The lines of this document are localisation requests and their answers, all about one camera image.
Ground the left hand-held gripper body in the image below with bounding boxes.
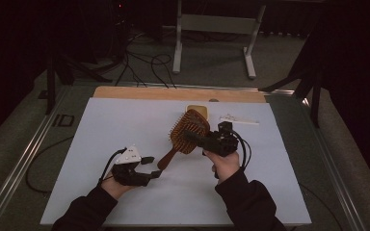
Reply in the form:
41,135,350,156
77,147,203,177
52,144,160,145
110,145,152,187

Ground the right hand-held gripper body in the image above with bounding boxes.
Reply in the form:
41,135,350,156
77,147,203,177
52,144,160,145
201,114,260,158

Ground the brown wooden hairbrush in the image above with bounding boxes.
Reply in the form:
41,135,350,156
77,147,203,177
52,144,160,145
156,109,212,171

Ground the beige square cup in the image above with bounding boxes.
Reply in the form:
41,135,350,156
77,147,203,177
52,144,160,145
186,104,209,121

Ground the person's right hand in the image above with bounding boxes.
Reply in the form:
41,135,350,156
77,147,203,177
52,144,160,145
203,149,242,185

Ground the person's left hand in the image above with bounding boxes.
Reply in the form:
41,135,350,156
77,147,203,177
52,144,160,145
101,174,136,201

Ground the white table mat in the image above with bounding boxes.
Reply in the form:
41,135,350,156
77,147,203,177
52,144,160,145
40,97,312,227

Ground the black metal stand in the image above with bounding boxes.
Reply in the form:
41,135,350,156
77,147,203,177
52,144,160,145
258,32,325,129
43,47,114,116

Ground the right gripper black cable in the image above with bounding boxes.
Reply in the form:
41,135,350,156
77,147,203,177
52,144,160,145
228,127,252,171

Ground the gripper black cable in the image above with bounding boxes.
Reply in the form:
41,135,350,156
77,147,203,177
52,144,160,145
97,147,128,188
228,127,252,171

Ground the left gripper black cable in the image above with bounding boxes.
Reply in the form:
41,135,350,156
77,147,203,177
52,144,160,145
97,147,128,188

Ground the bundle of black floor cables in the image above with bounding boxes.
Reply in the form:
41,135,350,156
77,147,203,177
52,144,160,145
114,32,178,90

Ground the black floor cable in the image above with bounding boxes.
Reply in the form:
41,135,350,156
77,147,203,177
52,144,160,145
24,136,75,195
298,182,345,231

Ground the aluminium floor rail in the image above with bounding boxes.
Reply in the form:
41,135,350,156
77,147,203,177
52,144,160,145
0,86,72,231
302,95,368,231

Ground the white metal stand frame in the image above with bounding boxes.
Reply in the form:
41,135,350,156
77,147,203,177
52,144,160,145
172,0,267,80

